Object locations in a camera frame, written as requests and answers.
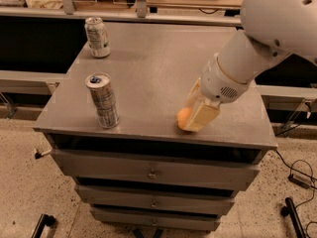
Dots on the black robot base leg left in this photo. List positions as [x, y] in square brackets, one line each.
[44, 220]

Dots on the grey metal drawer cabinet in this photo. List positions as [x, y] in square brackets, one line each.
[152, 67]

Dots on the top cabinet drawer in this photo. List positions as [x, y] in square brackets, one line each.
[155, 169]

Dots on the black power adapter with cable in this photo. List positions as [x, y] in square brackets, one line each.
[300, 178]

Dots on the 7up can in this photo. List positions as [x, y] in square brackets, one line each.
[97, 37]

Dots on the cabinet drawer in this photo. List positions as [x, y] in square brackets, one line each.
[174, 221]
[113, 196]
[155, 169]

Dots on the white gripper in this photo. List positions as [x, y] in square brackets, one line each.
[217, 82]

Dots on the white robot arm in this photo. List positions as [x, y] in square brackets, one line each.
[272, 30]

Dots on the middle cabinet drawer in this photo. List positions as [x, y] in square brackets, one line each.
[113, 196]

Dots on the bottom cabinet drawer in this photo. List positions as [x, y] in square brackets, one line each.
[174, 221]

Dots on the tall silver energy drink can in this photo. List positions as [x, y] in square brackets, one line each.
[102, 94]

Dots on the wooden shelf with metal brackets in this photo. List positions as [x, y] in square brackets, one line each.
[193, 12]

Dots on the orange fruit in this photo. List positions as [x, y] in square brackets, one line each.
[182, 117]

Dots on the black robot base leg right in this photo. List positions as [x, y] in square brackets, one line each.
[289, 209]

